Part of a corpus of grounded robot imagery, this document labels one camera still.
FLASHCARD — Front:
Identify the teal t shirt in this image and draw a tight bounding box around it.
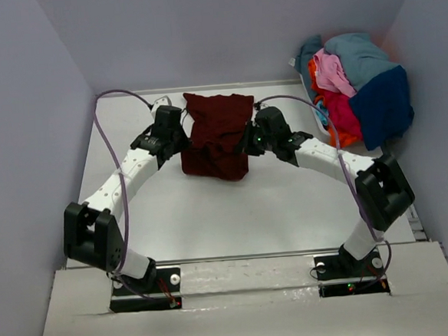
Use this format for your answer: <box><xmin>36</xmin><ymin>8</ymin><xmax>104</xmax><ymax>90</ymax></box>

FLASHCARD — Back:
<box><xmin>294</xmin><ymin>35</ymin><xmax>323</xmax><ymax>77</ymax></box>

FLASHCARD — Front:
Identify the pink t shirt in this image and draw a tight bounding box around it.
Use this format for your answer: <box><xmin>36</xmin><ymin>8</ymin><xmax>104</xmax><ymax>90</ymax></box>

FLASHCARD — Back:
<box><xmin>312</xmin><ymin>48</ymin><xmax>357</xmax><ymax>97</ymax></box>

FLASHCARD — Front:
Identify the grey blue t shirt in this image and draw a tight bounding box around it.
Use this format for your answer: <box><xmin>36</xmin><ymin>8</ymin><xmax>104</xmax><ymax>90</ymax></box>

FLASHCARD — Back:
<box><xmin>324</xmin><ymin>32</ymin><xmax>397</xmax><ymax>92</ymax></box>

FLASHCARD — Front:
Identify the orange t shirt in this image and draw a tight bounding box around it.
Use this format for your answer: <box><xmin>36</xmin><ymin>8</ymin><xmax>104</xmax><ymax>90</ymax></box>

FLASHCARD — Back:
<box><xmin>308</xmin><ymin>60</ymin><xmax>363</xmax><ymax>147</ymax></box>

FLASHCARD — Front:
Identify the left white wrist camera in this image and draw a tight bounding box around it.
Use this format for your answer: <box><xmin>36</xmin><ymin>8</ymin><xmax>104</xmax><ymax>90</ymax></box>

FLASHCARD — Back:
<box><xmin>150</xmin><ymin>96</ymin><xmax>172</xmax><ymax>114</ymax></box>

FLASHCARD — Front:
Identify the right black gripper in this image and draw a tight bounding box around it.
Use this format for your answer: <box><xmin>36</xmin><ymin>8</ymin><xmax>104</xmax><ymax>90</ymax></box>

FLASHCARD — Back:
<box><xmin>232</xmin><ymin>119</ymin><xmax>278</xmax><ymax>158</ymax></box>

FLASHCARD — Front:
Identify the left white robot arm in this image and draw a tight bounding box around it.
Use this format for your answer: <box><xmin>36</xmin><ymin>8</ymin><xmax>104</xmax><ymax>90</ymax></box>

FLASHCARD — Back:
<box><xmin>63</xmin><ymin>105</ymin><xmax>189</xmax><ymax>293</ymax></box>

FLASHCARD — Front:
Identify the navy blue t shirt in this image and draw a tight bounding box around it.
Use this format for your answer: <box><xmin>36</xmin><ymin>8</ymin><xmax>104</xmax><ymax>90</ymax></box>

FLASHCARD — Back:
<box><xmin>349</xmin><ymin>65</ymin><xmax>415</xmax><ymax>151</ymax></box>

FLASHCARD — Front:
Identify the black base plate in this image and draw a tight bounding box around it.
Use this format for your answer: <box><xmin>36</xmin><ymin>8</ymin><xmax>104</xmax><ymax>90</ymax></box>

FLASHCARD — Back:
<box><xmin>109</xmin><ymin>266</ymin><xmax>183</xmax><ymax>314</ymax></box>
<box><xmin>310</xmin><ymin>249</ymin><xmax>391</xmax><ymax>298</ymax></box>

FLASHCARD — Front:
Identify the maroon t shirt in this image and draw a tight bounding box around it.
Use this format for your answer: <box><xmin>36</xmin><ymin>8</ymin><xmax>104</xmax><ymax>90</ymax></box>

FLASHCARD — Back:
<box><xmin>181</xmin><ymin>93</ymin><xmax>254</xmax><ymax>181</ymax></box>

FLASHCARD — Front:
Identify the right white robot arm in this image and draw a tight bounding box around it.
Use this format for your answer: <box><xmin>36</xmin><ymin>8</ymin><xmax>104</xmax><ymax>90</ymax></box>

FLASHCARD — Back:
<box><xmin>235</xmin><ymin>107</ymin><xmax>415</xmax><ymax>276</ymax></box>

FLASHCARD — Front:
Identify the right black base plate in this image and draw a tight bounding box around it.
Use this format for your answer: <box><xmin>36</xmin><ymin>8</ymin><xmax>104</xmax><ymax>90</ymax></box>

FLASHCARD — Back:
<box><xmin>310</xmin><ymin>249</ymin><xmax>391</xmax><ymax>298</ymax></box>

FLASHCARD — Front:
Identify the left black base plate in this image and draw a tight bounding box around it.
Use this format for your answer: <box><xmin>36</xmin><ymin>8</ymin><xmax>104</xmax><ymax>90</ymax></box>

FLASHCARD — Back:
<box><xmin>109</xmin><ymin>266</ymin><xmax>183</xmax><ymax>314</ymax></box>

